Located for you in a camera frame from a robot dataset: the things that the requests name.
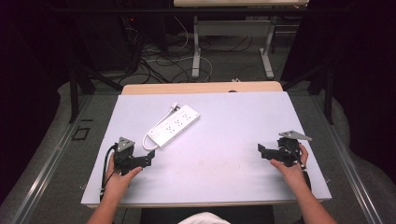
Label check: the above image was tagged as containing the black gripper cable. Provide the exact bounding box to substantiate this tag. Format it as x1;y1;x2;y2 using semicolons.
99;144;119;203
286;143;312;191

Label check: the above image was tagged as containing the person's right hand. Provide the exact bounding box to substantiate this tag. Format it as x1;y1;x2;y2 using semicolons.
269;144;309;189

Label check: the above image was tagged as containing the wooden table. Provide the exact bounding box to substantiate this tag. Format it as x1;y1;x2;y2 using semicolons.
120;80;284;96

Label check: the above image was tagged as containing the white power strip cable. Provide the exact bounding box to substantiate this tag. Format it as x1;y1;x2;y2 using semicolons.
142;102;181;152

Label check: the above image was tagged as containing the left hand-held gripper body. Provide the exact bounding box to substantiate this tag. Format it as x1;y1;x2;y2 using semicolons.
112;136;148;176

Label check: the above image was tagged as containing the white power strip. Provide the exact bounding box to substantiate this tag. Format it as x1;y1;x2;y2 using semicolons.
147;104;201;148

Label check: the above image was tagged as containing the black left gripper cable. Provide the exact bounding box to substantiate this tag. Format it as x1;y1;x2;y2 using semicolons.
99;144;119;203

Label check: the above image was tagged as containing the metal floor rail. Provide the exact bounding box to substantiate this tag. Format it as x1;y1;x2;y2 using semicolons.
8;94;94;224
310;92;385;224

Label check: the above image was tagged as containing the person's white clothing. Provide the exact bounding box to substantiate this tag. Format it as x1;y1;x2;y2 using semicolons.
177;211;232;224

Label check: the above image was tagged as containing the tangle of floor cables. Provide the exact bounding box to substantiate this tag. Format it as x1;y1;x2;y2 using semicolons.
122;17;253;85

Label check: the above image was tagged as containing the person's left hand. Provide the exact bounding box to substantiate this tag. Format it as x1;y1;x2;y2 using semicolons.
103;154;143;202

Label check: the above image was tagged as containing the white desk with metal legs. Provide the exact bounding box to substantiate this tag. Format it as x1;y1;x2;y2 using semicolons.
173;0;310;80

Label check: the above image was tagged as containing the white table mat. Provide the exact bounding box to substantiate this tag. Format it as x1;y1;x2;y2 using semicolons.
80;91;332;208

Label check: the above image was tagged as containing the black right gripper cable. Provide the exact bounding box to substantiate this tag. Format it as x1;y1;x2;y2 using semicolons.
286;143;312;191

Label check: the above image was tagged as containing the black metal stand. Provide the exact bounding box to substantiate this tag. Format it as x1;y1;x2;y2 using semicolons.
68;59;124;124
281;63;336;126

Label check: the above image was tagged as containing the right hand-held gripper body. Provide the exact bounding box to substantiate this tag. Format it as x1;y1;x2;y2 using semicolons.
276;129;313;168

